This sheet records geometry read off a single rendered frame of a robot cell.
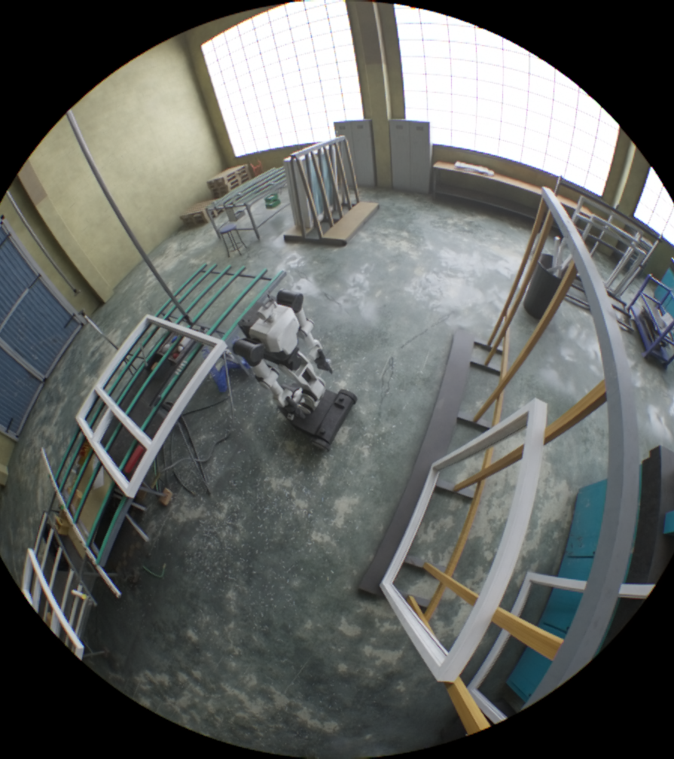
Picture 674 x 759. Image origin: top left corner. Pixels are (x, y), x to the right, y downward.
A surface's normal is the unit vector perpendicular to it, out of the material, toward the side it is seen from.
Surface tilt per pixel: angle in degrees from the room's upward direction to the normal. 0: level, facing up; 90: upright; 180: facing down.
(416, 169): 90
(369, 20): 90
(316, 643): 0
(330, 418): 0
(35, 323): 90
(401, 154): 90
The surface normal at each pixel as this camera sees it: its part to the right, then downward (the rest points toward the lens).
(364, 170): -0.43, 0.80
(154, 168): 0.89, 0.31
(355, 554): -0.14, -0.51
